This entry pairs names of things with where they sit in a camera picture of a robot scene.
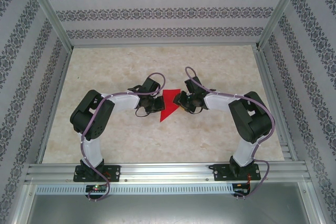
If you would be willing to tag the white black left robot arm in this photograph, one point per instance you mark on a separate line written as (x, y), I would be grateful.
(92, 150)

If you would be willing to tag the small circuit board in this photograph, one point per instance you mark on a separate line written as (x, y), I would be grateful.
(241, 187)
(96, 188)

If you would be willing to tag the aluminium side rail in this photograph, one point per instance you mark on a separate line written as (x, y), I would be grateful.
(53, 108)
(275, 108)

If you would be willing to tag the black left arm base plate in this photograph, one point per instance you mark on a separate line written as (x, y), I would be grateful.
(115, 172)

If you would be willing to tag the thin aluminium wall rail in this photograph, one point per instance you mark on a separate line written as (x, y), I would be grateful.
(162, 45)

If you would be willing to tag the aluminium frame post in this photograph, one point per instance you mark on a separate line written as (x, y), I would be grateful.
(50, 11)
(278, 11)

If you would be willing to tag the red cloth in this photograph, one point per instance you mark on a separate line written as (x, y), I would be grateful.
(169, 103)

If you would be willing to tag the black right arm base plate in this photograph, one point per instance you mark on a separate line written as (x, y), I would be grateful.
(220, 172)

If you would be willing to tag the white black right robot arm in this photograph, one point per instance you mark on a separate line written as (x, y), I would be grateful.
(244, 153)

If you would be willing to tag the aluminium mounting rail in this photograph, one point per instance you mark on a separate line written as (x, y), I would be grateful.
(168, 171)

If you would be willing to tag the grey sheet metal tray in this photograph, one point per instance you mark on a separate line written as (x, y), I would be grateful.
(168, 208)

